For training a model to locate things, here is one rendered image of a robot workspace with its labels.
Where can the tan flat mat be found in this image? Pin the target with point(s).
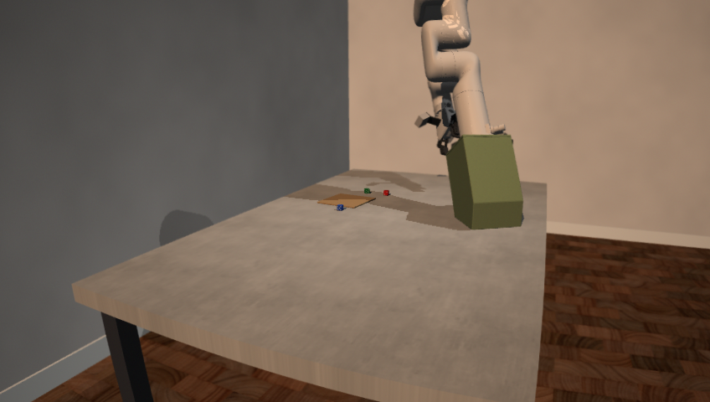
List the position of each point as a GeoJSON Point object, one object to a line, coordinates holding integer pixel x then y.
{"type": "Point", "coordinates": [348, 200]}

